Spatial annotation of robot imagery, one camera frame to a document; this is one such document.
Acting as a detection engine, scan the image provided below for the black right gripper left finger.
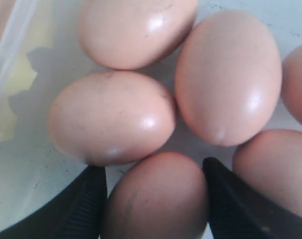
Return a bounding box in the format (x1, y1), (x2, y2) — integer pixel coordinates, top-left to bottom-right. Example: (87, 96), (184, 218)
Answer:
(0, 166), (107, 239)

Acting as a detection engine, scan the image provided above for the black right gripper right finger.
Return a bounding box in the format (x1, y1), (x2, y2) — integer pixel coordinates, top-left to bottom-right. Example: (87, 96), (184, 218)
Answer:
(202, 157), (302, 239)

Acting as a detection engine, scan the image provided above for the brown egg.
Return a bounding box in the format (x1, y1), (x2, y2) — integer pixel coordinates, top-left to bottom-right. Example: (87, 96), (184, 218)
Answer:
(47, 71), (177, 166)
(78, 0), (199, 70)
(175, 10), (282, 147)
(101, 152), (208, 239)
(232, 129), (302, 217)
(281, 45), (302, 124)

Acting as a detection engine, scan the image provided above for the yellow plastic egg tray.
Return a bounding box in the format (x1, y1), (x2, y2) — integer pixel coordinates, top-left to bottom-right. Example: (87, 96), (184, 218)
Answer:
(0, 22), (56, 143)

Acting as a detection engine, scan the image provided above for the clear plastic container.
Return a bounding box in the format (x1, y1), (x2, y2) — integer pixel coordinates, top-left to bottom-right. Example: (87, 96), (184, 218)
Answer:
(0, 0), (302, 232)

